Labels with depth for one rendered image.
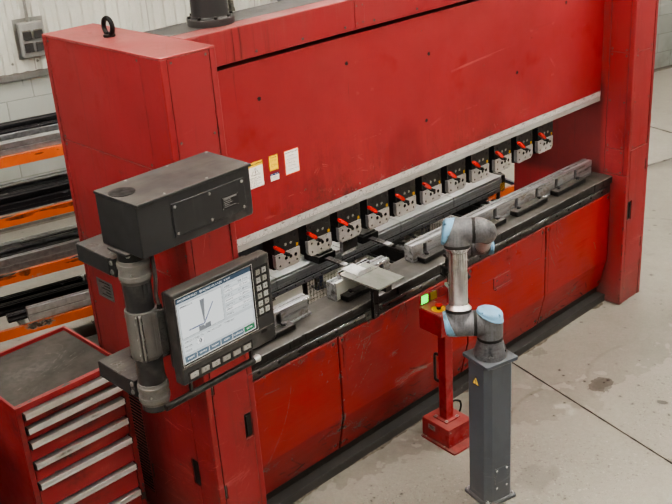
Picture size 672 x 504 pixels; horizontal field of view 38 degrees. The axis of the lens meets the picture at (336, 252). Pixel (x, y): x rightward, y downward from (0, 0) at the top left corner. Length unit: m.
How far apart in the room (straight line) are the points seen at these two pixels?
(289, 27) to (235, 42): 0.29
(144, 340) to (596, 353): 3.33
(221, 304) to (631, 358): 3.19
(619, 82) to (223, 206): 3.34
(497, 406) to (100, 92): 2.21
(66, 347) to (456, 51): 2.37
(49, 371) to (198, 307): 1.07
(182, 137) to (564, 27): 2.80
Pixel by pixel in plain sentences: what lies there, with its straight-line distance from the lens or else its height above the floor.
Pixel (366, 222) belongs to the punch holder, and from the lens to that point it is 4.84.
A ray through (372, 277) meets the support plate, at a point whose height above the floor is 1.00.
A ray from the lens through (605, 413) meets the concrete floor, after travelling 5.60.
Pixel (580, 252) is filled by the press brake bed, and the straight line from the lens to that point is 6.32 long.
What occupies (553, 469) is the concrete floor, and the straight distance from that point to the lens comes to 5.16.
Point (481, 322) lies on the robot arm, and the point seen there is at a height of 0.97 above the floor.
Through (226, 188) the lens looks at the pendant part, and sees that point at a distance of 3.47.
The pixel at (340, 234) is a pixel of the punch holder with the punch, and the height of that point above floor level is 1.22.
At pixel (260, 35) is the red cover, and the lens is 4.15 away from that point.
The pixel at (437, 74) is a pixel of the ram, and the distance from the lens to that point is 5.02.
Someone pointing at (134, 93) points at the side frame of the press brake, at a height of 2.14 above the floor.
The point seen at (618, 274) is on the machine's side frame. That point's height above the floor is 0.22.
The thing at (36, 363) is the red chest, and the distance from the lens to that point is 4.46.
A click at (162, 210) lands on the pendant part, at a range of 3.32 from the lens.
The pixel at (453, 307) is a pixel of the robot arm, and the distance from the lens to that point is 4.40.
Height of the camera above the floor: 3.06
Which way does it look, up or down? 24 degrees down
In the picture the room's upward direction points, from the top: 4 degrees counter-clockwise
